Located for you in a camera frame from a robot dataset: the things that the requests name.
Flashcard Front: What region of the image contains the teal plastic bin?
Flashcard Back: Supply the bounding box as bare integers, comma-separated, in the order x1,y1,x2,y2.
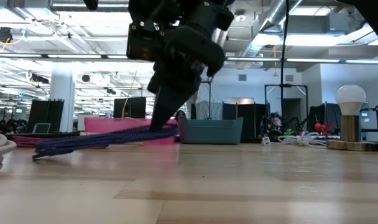
177,116,244,145

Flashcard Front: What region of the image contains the black ceiling cable reel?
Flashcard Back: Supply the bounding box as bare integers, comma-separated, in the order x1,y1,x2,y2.
0,26,14,44

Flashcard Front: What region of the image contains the blue braided cable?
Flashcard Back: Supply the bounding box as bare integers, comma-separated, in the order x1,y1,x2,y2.
32,124,179,160

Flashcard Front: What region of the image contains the yellow hanging cord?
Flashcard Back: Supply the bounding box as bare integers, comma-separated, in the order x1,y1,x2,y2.
272,45,279,78

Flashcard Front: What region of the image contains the red braided cable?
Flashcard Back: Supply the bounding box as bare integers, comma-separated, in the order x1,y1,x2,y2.
11,136,42,149

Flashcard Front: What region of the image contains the black background frame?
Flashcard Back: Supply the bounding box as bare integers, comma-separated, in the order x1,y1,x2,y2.
264,83,309,138

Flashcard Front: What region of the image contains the slanted silver duct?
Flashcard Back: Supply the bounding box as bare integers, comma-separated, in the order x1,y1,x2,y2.
242,0,289,58

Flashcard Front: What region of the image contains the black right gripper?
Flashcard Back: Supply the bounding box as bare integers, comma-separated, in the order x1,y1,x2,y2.
126,21,226,131

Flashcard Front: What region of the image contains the red object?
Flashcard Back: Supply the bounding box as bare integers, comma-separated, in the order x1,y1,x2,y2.
314,121,336,136

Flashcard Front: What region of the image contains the long ceiling light strip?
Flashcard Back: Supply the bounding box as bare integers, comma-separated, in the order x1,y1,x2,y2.
0,53,378,65

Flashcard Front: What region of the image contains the white column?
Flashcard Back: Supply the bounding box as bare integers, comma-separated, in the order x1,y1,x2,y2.
50,61,77,133

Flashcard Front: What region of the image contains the black monitor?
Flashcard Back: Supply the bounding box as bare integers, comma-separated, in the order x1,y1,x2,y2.
113,96,147,119

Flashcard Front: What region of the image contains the pink plastic bin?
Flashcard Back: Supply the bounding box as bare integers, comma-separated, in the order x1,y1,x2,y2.
84,117,178,146

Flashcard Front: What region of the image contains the white power cord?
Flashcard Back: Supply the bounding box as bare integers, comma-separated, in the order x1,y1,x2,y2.
261,130,329,149

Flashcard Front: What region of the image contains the wooden lamp with globe bulb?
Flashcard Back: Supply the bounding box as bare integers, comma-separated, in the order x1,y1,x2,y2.
325,84,378,152

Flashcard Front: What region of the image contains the black partition panel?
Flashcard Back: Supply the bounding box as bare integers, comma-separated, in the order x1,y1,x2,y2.
27,98,65,134

